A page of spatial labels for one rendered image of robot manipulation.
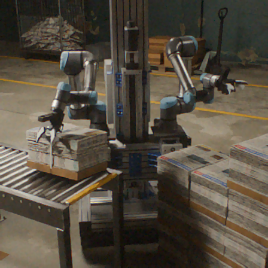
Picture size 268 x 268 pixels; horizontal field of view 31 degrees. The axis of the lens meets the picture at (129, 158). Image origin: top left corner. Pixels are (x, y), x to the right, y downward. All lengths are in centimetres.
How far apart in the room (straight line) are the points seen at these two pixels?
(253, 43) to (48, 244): 676
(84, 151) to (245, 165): 86
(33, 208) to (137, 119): 122
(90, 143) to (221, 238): 89
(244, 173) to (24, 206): 116
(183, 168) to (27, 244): 146
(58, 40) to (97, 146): 777
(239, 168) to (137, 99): 118
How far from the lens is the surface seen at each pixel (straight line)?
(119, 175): 280
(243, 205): 255
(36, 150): 280
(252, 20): 951
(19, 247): 371
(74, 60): 307
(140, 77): 339
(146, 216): 352
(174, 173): 287
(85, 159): 266
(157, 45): 962
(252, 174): 245
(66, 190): 265
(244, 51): 962
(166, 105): 336
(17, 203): 266
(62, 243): 255
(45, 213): 254
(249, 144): 252
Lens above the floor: 194
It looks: 22 degrees down
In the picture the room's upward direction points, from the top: 1 degrees counter-clockwise
